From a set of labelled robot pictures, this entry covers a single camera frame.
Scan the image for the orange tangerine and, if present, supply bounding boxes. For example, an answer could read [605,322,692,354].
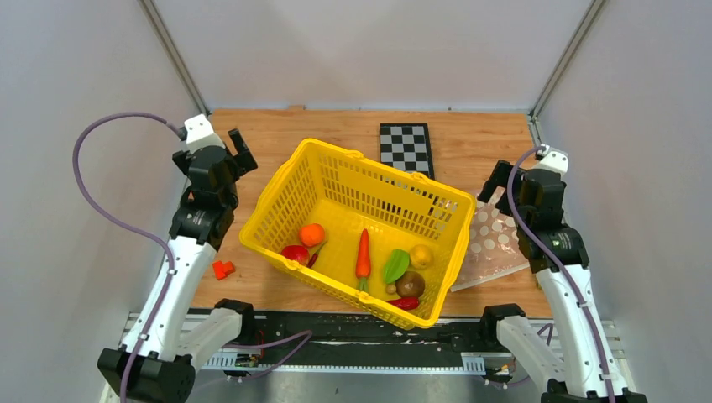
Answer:
[298,223,326,248]

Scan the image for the polka dot zip bag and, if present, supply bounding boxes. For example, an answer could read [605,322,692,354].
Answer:
[451,190,529,292]

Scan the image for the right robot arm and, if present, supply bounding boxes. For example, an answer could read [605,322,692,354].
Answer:
[478,160,647,402]

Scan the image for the brown kiwi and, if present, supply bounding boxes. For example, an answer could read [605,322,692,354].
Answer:
[395,271,426,298]

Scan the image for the red apple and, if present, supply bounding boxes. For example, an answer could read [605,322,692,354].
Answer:
[281,245,311,265]

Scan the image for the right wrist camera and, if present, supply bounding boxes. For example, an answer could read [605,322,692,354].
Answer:
[533,144,569,176]

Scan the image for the black white checkerboard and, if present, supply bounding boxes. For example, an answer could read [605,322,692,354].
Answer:
[379,123,436,180]

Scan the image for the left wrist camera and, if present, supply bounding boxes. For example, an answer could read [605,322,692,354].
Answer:
[184,114,223,153]

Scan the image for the orange carrot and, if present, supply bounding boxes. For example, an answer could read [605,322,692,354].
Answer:
[355,229,372,292]

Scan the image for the small red chili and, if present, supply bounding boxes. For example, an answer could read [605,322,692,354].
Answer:
[306,241,327,268]

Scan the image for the yellow lemon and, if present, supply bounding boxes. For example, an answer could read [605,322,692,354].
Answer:
[409,244,434,270]

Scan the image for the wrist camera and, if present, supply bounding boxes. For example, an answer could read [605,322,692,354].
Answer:
[533,144,569,176]
[184,114,223,153]

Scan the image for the green star fruit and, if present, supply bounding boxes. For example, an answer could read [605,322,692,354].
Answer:
[383,249,410,285]

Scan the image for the yellow plastic basket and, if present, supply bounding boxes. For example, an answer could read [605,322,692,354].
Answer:
[239,139,476,330]

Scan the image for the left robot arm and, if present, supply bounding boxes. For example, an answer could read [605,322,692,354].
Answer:
[97,128,258,402]

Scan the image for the red chili pepper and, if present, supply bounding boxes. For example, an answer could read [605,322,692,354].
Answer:
[388,296,420,311]

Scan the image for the orange plastic block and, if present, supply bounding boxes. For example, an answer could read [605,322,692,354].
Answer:
[212,261,235,280]

